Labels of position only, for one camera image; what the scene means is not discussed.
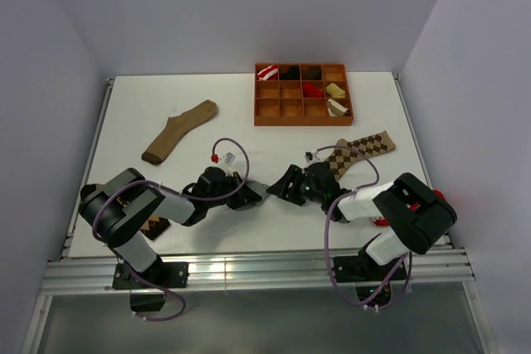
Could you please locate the orange compartment tray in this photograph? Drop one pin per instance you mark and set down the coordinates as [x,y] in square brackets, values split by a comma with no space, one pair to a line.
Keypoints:
[282,103]

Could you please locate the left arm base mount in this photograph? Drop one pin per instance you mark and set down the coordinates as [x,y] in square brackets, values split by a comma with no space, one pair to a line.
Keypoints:
[173,275]

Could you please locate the yellow rolled sock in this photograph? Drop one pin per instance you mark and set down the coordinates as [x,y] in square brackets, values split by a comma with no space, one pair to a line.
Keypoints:
[335,91]

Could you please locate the dark argyle sock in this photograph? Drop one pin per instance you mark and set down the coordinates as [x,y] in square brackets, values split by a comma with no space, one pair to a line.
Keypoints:
[152,228]

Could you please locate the grey sock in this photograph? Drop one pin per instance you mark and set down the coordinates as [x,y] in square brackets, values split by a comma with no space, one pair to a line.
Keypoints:
[260,189]

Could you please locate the dark brown rolled sock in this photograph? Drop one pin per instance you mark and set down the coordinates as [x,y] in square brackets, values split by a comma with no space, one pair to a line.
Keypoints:
[314,72]

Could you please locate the aluminium frame rail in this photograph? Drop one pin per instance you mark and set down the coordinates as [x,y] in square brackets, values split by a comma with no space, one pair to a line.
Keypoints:
[283,270]

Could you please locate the black rolled sock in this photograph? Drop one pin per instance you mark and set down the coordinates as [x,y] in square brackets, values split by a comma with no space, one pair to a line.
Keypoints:
[290,72]

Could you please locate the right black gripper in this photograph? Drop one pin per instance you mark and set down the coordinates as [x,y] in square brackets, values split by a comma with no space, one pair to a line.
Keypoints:
[294,174]

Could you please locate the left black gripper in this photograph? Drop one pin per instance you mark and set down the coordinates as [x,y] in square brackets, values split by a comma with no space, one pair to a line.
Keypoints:
[244,196]

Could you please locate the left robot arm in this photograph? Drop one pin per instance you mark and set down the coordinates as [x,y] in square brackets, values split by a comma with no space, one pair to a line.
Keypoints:
[118,209]

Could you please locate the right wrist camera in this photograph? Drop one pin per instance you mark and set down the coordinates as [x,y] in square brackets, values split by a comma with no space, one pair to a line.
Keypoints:
[312,157]

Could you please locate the red white striped rolled sock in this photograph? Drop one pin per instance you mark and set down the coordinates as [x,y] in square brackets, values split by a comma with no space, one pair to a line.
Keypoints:
[268,73]

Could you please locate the beige argyle sock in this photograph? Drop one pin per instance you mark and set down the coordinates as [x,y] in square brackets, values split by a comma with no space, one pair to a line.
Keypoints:
[347,153]

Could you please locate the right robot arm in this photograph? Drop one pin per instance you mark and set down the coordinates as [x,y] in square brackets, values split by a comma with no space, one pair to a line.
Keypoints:
[416,215]

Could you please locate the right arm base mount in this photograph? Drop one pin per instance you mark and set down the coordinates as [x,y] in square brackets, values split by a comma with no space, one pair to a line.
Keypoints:
[362,269]

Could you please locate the white brown rolled sock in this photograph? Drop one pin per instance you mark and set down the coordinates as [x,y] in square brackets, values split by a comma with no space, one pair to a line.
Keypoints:
[335,109]

